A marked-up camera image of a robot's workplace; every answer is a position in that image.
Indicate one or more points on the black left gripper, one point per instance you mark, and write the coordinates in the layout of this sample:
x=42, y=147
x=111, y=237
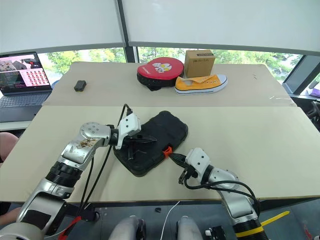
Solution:
x=130, y=142

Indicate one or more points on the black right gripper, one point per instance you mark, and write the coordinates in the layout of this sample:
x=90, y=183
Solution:
x=187, y=172

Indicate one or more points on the black plastic tool case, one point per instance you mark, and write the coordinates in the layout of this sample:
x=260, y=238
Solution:
x=165, y=130

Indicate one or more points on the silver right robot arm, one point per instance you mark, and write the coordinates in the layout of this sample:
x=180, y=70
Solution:
x=235, y=200

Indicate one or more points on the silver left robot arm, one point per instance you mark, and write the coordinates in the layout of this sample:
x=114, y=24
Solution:
x=75, y=150

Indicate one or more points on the small black floor object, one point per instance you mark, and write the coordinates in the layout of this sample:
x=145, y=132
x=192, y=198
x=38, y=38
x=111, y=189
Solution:
x=157, y=209

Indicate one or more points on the grey rounded leg cover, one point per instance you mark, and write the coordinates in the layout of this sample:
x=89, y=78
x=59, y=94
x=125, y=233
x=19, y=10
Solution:
x=188, y=228
x=125, y=228

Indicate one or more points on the yellow canvas sneaker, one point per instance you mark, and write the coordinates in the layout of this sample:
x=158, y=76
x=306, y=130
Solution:
x=192, y=85

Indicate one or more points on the red round padded target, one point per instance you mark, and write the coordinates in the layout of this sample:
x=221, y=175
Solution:
x=155, y=68

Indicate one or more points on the black floor device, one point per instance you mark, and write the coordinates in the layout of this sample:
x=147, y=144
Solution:
x=216, y=233

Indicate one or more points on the black table base beam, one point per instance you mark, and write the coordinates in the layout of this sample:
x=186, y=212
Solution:
x=287, y=203
x=87, y=212

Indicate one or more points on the small black box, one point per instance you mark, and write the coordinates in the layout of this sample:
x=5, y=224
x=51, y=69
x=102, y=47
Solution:
x=80, y=86

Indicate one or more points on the brown cardboard box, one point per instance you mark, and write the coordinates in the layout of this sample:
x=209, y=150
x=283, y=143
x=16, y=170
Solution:
x=198, y=65

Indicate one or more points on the dark window mullion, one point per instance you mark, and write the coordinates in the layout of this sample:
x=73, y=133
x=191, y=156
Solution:
x=125, y=30

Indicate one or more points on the open grey laptop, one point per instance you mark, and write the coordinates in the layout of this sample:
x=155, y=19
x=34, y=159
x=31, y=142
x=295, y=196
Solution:
x=20, y=102

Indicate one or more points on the pink clothed person's knee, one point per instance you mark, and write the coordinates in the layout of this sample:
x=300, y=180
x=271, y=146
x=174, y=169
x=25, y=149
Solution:
x=6, y=145

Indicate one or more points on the white roller blind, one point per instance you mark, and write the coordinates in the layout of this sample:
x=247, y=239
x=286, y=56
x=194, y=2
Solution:
x=60, y=22
x=220, y=20

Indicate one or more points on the dark tilted monitor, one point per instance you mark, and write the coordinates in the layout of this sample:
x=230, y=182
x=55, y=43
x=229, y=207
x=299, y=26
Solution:
x=300, y=75

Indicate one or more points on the purple object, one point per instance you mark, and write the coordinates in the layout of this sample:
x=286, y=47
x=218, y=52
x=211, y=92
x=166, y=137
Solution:
x=315, y=92

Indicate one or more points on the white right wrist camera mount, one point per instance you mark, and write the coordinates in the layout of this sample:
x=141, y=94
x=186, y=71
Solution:
x=200, y=157

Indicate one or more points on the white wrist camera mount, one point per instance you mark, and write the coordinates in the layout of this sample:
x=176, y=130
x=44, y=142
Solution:
x=128, y=125
x=200, y=157

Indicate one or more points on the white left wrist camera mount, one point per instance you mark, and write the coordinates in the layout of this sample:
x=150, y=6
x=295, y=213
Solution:
x=128, y=125

